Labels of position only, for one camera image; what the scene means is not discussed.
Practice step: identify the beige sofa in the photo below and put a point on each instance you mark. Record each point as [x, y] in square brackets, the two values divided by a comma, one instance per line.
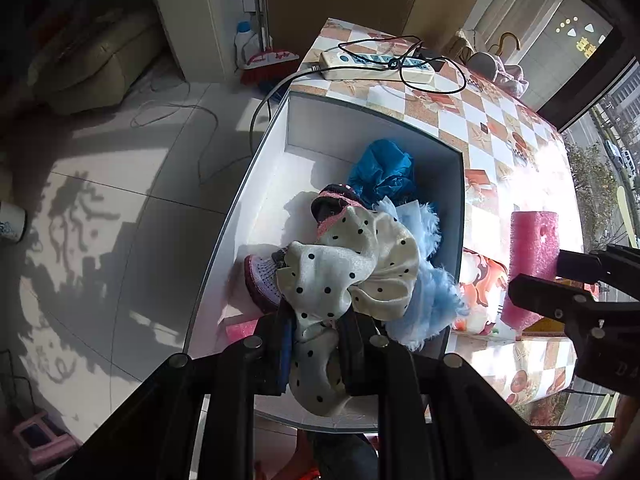
[95, 65]

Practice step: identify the pale pink garment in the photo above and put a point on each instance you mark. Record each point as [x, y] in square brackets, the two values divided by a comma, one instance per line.
[512, 77]

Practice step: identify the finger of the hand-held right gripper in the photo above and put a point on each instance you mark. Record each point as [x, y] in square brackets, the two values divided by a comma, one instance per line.
[590, 262]
[545, 297]

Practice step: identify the person's legs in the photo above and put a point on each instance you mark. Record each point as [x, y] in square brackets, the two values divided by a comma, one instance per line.
[340, 455]

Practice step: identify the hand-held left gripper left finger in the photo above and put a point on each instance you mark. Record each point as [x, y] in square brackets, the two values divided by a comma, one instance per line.
[286, 355]

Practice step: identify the floral tissue packet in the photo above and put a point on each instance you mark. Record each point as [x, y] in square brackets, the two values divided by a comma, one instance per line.
[480, 285]

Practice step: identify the person's right hand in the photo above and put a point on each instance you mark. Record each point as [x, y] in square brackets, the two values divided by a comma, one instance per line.
[625, 427]

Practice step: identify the white polka dot scrunchie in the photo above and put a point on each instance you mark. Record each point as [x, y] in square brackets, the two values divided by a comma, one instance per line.
[370, 260]

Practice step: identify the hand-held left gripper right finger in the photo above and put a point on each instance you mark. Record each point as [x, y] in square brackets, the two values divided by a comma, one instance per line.
[357, 355]

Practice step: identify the white patterned cup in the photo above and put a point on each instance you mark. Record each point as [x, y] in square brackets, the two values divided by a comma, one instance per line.
[10, 222]

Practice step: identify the red broom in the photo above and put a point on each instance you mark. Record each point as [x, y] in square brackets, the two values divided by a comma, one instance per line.
[265, 60]

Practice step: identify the black power adapter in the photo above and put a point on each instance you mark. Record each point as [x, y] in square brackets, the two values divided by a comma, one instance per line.
[434, 64]

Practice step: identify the pink plastic stool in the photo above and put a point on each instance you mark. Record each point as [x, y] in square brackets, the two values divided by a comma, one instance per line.
[45, 440]

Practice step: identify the white cabinet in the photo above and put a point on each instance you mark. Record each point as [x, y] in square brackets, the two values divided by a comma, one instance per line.
[210, 20]

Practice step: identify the purple knitted pouch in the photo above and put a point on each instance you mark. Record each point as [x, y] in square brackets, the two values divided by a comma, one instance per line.
[262, 280]

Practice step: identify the white box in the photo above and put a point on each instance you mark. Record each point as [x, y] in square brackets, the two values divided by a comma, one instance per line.
[310, 160]

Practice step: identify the light blue fluffy scrunchie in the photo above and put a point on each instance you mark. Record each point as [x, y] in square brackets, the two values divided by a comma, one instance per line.
[430, 290]

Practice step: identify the white power strip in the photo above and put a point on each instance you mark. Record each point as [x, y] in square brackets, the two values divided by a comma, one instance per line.
[350, 67]

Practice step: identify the pink sponge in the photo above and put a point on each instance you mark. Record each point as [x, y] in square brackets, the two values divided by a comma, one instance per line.
[532, 250]

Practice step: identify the checkered printed tablecloth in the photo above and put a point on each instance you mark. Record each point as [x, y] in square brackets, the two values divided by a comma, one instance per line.
[500, 160]

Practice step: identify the white detergent bottle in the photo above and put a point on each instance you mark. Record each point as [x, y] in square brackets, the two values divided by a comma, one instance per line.
[246, 42]

